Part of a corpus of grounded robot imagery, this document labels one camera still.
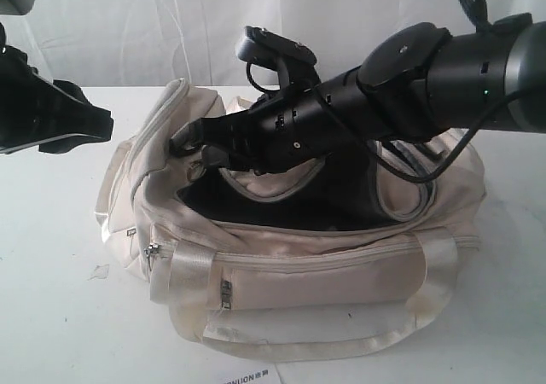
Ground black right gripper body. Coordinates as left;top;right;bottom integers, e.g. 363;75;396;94
229;56;341;174

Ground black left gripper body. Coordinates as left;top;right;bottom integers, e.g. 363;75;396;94
1;25;53;154

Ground cream fabric duffel bag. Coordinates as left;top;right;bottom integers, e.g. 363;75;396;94
96;79;485;362

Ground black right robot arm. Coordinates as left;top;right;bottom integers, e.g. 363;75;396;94
169;14;545;174

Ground white backdrop curtain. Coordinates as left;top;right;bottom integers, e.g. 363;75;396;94
0;0;546;89

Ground white printed paper sheet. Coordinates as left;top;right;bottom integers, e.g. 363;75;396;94
211;358;282;384

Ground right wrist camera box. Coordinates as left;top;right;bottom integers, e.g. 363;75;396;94
235;26;317;71

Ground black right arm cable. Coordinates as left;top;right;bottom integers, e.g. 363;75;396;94
362;0;546;184

